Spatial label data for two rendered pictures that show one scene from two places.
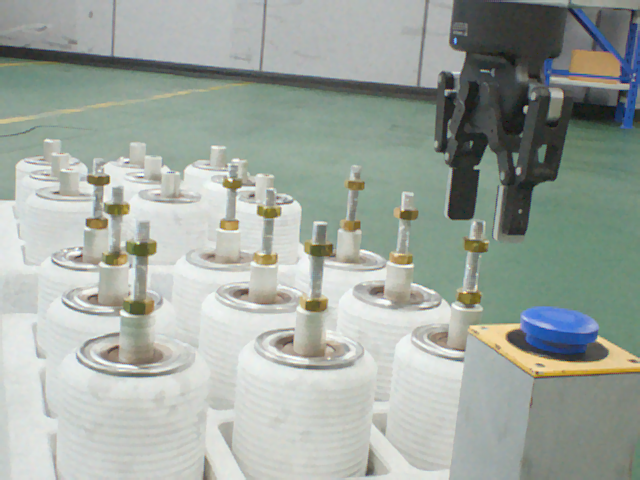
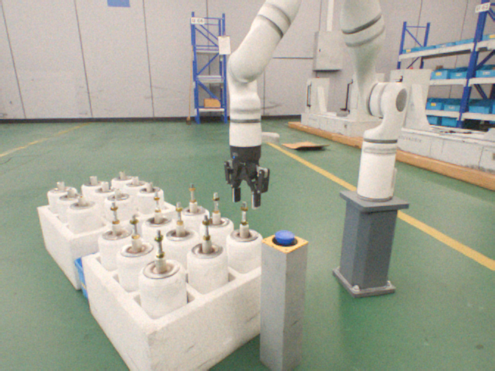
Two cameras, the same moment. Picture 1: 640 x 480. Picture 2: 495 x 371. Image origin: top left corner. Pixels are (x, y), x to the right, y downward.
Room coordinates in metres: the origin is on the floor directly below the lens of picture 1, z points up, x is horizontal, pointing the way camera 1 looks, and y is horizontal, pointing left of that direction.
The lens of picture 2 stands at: (-0.04, 0.17, 0.61)
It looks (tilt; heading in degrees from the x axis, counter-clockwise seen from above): 18 degrees down; 338
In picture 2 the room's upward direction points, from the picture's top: straight up
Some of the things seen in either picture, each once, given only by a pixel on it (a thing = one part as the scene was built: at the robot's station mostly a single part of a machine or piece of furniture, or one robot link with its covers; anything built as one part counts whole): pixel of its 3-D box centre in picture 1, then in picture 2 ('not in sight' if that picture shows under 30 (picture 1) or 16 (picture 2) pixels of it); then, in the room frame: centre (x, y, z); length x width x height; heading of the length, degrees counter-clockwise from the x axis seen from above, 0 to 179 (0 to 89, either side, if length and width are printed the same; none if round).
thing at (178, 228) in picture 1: (166, 269); (121, 221); (1.11, 0.18, 0.16); 0.10 x 0.10 x 0.18
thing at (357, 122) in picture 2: not in sight; (341, 102); (3.77, -2.86, 0.45); 1.61 x 0.57 x 0.74; 170
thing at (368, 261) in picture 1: (347, 260); (193, 211); (0.87, -0.03, 0.25); 0.08 x 0.08 x 0.01
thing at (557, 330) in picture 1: (557, 334); (284, 238); (0.48, -0.13, 0.32); 0.04 x 0.04 x 0.02
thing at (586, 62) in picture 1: (594, 66); (211, 104); (6.45, -1.75, 0.36); 0.31 x 0.25 x 0.20; 80
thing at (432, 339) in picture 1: (462, 344); (244, 235); (0.65, -0.11, 0.25); 0.08 x 0.08 x 0.01
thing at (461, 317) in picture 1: (464, 327); (244, 230); (0.65, -0.11, 0.26); 0.02 x 0.02 x 0.03
